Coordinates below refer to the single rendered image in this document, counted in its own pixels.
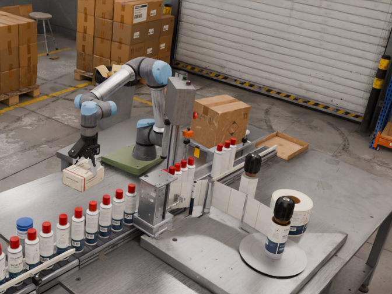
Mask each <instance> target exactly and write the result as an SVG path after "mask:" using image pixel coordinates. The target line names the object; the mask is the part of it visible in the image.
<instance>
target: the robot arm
mask: <svg viewBox="0 0 392 294"><path fill-rule="evenodd" d="M171 76H172V69H171V67H170V65H169V64H168V63H166V62H163V61H161V60H156V59H152V58H148V57H138V58H135V59H132V60H130V61H128V62H127V63H125V64H124V65H123V66H122V67H121V69H120V70H119V71H118V72H116V73H115V74H114V75H112V76H111V77H109V78H108V79H106V80H105V81H104V82H103V83H101V84H100V85H99V86H97V87H96V88H94V89H93V90H91V91H90V92H89V93H87V94H86V95H84V94H79V95H77V96H76V97H75V101H74V103H75V106H76V108H78V109H80V110H81V111H80V113H81V117H80V136H81V137H80V139H79V140H78V141H77V142H76V144H74V146H73V147H72V148H71V149H70V150H69V152H68V155H69V157H71V158H73V165H75V164H76V163H77V162H78V160H79V159H80V158H81V157H84V158H85V159H88V158H89V161H88V164H89V165H90V169H91V171H92V173H93V175H94V176H95V177H96V174H97V169H98V168H99V167H100V165H101V164H100V162H97V161H96V159H95V155H99V154H100V144H98V143H97V139H98V132H97V120H101V119H104V118H107V117H111V116H113V115H115V114H116V112H117V106H116V104H115V103H114V102H113V101H106V102H103V100H105V99H106V98H108V97H109V96H110V95H112V94H113V93H114V92H115V91H116V90H118V89H119V88H120V87H122V86H123V85H125V84H126V83H127V82H129V81H133V80H134V79H136V78H142V79H146V84H147V87H148V88H150V92H151V97H152V105H153V113H154V119H143V120H139V121H138V122H137V127H136V143H135V146H134V148H133V150H132V157H133V158H134V159H136V160H141V161H151V160H155V159H156V158H157V152H156V148H155V145H157V146H160V147H162V140H163V130H164V121H165V119H168V118H167V116H166V114H165V112H164V110H165V100H166V86H167V79H168V77H171ZM98 148H99V152H97V149H98Z"/></svg>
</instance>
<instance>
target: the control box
mask: <svg viewBox="0 0 392 294"><path fill-rule="evenodd" d="M187 81H188V80H187ZM195 93H196V89H195V88H194V86H193V85H192V84H191V86H186V81H182V79H180V78H179V77H168V79H167V89H166V100H165V106H164V113H165V115H166V116H167V118H168V119H169V121H170V123H171V125H190V124H191V123H192V119H193V109H194V101H195Z"/></svg>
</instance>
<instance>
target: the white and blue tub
mask: <svg viewBox="0 0 392 294"><path fill-rule="evenodd" d="M30 228H33V220H32V218H28V217H23V218H19V219H18V220H17V221H16V230H17V236H18V237H19V238H21V239H26V238H27V230H28V229H30Z"/></svg>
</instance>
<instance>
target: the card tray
mask: <svg viewBox="0 0 392 294"><path fill-rule="evenodd" d="M263 145H264V146H267V147H270V148H271V147H273V146H275V145H277V148H276V149H275V150H276V151H277V154H276V156H277V157H280V158H282V159H285V160H289V159H291V158H293V157H295V156H296V155H298V154H300V153H301V152H303V151H305V150H306V149H308V146H309V143H306V142H303V141H301V140H299V139H296V138H294V137H291V136H289V135H286V134H283V133H281V132H279V131H276V132H274V133H272V134H270V135H269V136H268V137H267V138H265V139H263V140H261V141H259V142H256V143H255V147H256V148H259V147H261V146H263Z"/></svg>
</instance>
